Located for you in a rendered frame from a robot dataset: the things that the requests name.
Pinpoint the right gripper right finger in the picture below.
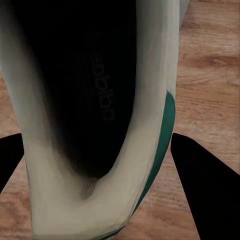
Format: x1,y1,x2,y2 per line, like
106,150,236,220
170,133,240,240

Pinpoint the gym shoe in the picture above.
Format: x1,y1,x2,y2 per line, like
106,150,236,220
0,0,180,240

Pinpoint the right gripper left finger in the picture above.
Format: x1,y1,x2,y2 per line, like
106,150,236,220
0,133,25,193

